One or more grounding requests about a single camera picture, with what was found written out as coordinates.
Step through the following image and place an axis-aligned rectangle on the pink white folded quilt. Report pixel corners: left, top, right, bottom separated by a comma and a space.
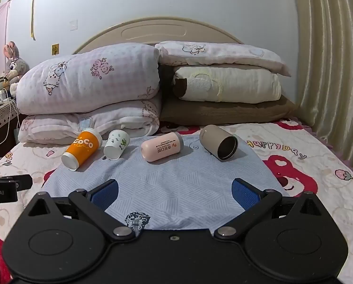
18, 95, 162, 145

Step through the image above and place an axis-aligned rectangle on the yellow tape strip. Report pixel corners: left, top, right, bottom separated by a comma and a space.
30, 0, 41, 41

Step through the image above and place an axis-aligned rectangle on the cream curtain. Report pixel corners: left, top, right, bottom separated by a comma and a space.
292, 0, 353, 181

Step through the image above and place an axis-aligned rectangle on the white cable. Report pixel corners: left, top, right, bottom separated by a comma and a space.
0, 89, 19, 148

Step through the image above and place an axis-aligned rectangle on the white leaf-print paper cup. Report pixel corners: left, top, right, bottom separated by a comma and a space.
103, 129, 130, 160

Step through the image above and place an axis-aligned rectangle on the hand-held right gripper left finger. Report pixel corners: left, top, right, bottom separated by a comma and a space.
26, 179, 136, 242

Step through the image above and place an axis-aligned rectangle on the orange paper cup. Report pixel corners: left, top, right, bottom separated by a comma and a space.
61, 128, 103, 171

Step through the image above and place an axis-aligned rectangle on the cream folded blanket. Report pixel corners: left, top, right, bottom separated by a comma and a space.
172, 66, 282, 104

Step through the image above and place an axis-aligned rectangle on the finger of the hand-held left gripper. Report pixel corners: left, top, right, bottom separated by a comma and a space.
0, 175, 33, 190

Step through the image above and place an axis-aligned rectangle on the pink cup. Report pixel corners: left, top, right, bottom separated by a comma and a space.
141, 133, 184, 163

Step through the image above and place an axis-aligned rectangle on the beige cup dark inside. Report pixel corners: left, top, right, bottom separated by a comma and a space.
199, 125, 239, 162

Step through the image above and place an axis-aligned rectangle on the grey plush toy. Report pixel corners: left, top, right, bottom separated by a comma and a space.
3, 41, 27, 84

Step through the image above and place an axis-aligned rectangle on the brown pillow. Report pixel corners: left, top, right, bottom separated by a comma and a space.
159, 65, 300, 125

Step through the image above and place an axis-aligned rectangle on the pink checked folded quilt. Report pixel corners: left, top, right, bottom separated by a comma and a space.
16, 43, 161, 116

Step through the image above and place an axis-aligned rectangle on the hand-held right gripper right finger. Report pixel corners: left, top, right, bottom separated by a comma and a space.
213, 178, 325, 241

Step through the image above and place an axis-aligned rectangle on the pink printed pillow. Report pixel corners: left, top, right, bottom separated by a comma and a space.
155, 41, 292, 77

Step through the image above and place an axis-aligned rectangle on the light blue cloth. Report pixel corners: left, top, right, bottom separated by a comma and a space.
42, 134, 289, 231

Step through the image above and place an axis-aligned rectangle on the cream wooden headboard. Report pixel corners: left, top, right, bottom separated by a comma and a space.
73, 18, 245, 55

